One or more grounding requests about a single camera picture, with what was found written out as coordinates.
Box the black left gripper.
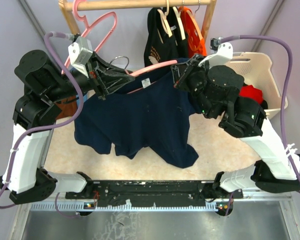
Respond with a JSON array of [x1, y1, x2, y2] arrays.
[[44, 50, 136, 103]]

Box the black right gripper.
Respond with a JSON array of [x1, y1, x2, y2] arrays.
[[170, 53, 216, 120]]

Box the pink hanger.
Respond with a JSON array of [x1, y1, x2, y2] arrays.
[[107, 55, 179, 95], [61, 0, 118, 76]]

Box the navy blue t shirt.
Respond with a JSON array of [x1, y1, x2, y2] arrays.
[[74, 67, 199, 169]]

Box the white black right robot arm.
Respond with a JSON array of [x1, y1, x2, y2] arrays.
[[171, 54, 300, 198]]

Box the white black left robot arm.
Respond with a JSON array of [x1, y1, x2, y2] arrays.
[[0, 50, 135, 205]]

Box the black printed t shirt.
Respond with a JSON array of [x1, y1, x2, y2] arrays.
[[143, 7, 180, 67]]

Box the orange t shirt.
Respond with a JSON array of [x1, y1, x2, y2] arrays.
[[178, 6, 207, 58]]

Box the wooden hanger under orange shirt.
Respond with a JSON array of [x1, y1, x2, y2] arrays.
[[181, 0, 203, 44]]

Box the cream hanger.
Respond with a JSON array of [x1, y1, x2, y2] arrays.
[[157, 0, 173, 39], [172, 6, 186, 41]]

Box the brown t shirt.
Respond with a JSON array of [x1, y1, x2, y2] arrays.
[[56, 96, 78, 120]]

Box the red t shirt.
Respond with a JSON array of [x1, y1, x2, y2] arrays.
[[239, 84, 264, 104]]

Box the white laundry basket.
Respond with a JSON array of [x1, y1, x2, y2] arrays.
[[226, 52, 281, 119]]

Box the wooden clothes rack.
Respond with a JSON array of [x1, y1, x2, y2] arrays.
[[58, 0, 217, 71]]

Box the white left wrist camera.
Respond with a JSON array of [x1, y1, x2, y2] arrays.
[[68, 36, 94, 77]]

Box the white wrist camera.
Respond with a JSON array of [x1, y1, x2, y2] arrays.
[[198, 37, 234, 68], [68, 36, 94, 77]]

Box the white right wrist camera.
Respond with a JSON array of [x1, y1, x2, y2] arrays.
[[198, 37, 234, 68]]

